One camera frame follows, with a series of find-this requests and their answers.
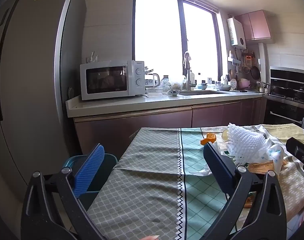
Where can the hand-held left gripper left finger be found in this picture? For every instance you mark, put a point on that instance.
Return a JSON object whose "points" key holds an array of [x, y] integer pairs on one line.
{"points": [[89, 170]]}

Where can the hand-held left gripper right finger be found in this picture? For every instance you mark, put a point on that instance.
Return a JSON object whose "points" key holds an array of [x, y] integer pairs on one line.
{"points": [[217, 165]]}

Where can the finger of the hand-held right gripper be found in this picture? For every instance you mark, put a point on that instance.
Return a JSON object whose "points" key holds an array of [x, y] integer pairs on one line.
{"points": [[299, 147]]}

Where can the teal plastic bin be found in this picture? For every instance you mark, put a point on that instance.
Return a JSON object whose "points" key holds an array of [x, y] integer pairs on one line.
{"points": [[107, 172]]}

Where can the white tissue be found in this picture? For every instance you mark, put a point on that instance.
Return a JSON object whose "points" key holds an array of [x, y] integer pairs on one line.
{"points": [[199, 172]]}

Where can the white printed paper cup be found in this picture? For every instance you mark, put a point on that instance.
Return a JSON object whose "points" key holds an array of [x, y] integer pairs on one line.
{"points": [[277, 155]]}

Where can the small orange peel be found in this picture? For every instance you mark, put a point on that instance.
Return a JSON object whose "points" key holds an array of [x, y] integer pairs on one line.
{"points": [[208, 138]]}

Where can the white foam fruit net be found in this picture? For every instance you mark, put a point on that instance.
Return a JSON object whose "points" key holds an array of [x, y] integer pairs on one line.
{"points": [[244, 142]]}

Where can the person's left hand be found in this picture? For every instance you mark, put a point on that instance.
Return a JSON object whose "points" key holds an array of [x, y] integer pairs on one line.
{"points": [[152, 237]]}

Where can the yellow towel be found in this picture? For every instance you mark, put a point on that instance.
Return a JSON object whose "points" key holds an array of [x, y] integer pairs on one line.
{"points": [[287, 130]]}

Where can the pale yellow peel piece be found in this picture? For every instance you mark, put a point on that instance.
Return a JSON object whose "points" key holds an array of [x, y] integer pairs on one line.
{"points": [[225, 135]]}

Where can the brown paper wrapper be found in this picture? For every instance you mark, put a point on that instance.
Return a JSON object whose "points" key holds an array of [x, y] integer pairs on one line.
{"points": [[261, 167]]}

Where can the black integrated stove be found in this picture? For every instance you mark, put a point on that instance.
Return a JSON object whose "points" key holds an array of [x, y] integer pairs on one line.
{"points": [[289, 80]]}

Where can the green patterned tablecloth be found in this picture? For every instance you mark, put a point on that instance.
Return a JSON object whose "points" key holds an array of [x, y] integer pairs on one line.
{"points": [[152, 167]]}

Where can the brown base cabinets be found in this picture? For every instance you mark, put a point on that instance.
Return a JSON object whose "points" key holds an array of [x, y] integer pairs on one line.
{"points": [[142, 125]]}

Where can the steel kitchen sink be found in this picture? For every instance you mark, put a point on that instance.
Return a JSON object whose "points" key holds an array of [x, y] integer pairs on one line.
{"points": [[202, 92]]}

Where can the white kitchen countertop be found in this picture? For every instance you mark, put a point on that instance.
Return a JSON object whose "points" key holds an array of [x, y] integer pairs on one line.
{"points": [[132, 103]]}

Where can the round grey plate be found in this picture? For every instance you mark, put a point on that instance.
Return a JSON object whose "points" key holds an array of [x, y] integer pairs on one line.
{"points": [[71, 92]]}

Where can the hanging frying pan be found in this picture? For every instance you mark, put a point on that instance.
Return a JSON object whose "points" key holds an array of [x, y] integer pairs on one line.
{"points": [[255, 72]]}

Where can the pink pot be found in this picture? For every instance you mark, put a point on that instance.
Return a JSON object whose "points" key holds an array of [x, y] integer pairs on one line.
{"points": [[244, 83]]}

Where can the blue patterned bowl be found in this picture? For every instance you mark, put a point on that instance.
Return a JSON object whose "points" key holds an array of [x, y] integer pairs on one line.
{"points": [[174, 93]]}

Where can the steel sink faucet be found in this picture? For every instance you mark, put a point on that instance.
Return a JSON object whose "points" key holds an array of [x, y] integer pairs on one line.
{"points": [[190, 80]]}

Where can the white microwave oven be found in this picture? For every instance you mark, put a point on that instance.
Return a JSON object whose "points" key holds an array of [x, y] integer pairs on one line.
{"points": [[132, 91]]}

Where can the clear plastic bag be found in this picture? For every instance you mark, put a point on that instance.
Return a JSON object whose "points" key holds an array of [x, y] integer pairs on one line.
{"points": [[173, 82]]}

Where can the clear glass container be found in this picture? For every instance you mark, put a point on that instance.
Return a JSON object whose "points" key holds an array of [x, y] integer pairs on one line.
{"points": [[154, 92]]}

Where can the glass electric kettle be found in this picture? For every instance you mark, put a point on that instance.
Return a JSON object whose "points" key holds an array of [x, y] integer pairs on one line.
{"points": [[153, 78]]}

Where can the grey refrigerator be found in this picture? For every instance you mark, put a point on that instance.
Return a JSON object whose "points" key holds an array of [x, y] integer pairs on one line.
{"points": [[29, 80]]}

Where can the white plastic item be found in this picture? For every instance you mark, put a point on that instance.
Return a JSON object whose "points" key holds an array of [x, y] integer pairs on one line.
{"points": [[92, 58]]}

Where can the white water heater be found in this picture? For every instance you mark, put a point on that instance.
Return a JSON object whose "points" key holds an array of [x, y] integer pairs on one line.
{"points": [[235, 32]]}

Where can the kitchen window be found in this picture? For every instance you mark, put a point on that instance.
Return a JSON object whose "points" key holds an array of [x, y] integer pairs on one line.
{"points": [[157, 35]]}

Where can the wall utensil rack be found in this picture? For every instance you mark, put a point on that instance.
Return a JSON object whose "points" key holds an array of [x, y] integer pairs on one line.
{"points": [[244, 61]]}

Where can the pink wall cabinet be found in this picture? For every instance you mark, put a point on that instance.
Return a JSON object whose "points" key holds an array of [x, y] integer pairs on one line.
{"points": [[257, 25]]}

